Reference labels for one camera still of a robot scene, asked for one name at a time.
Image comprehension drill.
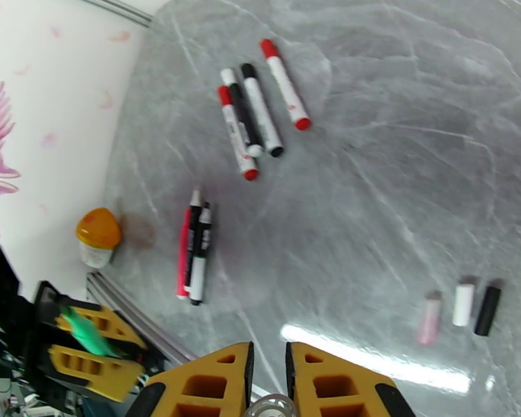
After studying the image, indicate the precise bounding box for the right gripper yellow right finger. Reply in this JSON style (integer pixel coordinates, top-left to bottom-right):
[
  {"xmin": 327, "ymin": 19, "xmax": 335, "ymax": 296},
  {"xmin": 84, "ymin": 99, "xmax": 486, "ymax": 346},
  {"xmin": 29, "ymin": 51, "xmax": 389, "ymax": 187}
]
[{"xmin": 285, "ymin": 341, "xmax": 417, "ymax": 417}]

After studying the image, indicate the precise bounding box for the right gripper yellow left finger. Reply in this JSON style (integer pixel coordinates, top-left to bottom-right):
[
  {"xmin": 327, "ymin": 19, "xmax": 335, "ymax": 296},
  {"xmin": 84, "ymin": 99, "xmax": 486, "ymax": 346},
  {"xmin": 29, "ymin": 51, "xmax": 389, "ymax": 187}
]
[{"xmin": 126, "ymin": 340, "xmax": 256, "ymax": 417}]

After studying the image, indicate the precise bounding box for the green highlighter pen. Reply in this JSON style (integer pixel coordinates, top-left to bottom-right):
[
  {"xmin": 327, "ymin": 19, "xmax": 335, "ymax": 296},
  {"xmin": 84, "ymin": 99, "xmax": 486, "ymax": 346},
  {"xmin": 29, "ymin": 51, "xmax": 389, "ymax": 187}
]
[{"xmin": 62, "ymin": 306, "xmax": 119, "ymax": 359}]

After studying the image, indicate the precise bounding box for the pink highlighter pen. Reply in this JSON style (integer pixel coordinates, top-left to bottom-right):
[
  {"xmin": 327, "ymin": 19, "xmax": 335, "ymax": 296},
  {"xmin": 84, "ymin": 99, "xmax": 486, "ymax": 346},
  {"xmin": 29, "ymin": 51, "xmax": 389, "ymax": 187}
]
[{"xmin": 175, "ymin": 207, "xmax": 193, "ymax": 300}]

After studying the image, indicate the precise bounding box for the slim white black marker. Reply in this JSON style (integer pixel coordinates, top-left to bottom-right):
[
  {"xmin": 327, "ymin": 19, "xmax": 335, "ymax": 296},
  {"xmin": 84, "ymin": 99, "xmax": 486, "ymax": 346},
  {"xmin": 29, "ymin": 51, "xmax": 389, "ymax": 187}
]
[{"xmin": 189, "ymin": 202, "xmax": 213, "ymax": 306}]

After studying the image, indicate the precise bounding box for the thin black marker pen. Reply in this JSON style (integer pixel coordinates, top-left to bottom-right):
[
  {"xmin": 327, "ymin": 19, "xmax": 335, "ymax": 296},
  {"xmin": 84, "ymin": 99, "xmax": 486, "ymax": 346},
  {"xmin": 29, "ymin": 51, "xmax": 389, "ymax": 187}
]
[{"xmin": 186, "ymin": 187, "xmax": 203, "ymax": 300}]

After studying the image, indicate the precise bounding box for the pink highlighter cap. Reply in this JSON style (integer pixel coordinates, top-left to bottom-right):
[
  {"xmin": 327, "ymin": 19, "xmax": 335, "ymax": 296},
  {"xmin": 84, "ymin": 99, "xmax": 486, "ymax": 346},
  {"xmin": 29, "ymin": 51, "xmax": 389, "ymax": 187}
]
[{"xmin": 416, "ymin": 291, "xmax": 444, "ymax": 346}]

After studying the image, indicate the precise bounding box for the white pen cap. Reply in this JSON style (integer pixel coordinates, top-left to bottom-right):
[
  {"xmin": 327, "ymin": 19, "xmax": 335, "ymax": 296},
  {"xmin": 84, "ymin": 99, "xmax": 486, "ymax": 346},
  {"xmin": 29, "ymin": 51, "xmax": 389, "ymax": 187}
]
[{"xmin": 452, "ymin": 277, "xmax": 479, "ymax": 328}]

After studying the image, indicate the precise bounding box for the black pen cap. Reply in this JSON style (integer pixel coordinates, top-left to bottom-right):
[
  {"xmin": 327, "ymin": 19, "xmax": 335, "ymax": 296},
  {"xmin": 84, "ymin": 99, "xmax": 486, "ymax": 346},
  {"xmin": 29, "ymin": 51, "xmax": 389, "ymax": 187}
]
[{"xmin": 474, "ymin": 279, "xmax": 504, "ymax": 337}]

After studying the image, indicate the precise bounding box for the slim white red marker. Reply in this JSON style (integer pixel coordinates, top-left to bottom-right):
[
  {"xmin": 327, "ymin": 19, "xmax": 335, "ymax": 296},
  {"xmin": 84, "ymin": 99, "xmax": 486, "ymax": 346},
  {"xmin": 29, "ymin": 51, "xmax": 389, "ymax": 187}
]
[{"xmin": 217, "ymin": 85, "xmax": 260, "ymax": 182}]

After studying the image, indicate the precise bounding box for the black body marker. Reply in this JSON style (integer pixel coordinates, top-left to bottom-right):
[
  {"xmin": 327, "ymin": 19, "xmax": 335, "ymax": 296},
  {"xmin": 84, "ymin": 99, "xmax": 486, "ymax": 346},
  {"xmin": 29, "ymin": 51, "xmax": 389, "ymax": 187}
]
[{"xmin": 220, "ymin": 67, "xmax": 267, "ymax": 158}]

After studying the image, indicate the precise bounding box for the thick white black marker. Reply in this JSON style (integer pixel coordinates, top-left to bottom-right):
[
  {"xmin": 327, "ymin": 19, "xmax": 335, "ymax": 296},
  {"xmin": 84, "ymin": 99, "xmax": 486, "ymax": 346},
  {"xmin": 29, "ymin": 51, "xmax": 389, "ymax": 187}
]
[{"xmin": 240, "ymin": 63, "xmax": 285, "ymax": 158}]

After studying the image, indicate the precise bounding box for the thick white red marker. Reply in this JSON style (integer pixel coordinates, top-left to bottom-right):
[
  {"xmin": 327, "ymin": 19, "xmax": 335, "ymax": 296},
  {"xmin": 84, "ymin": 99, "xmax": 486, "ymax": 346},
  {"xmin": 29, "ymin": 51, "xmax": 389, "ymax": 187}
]
[{"xmin": 258, "ymin": 38, "xmax": 313, "ymax": 132}]

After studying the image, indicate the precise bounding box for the orange lid white container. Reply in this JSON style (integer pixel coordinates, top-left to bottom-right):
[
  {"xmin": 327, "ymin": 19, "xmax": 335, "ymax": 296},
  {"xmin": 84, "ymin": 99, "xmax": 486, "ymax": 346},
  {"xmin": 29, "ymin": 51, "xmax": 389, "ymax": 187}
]
[{"xmin": 75, "ymin": 207, "xmax": 124, "ymax": 270}]

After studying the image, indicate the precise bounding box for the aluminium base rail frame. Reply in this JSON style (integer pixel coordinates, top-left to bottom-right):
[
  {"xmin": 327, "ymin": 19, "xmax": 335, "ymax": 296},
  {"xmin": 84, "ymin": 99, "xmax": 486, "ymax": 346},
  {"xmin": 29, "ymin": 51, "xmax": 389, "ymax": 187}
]
[{"xmin": 85, "ymin": 271, "xmax": 199, "ymax": 366}]

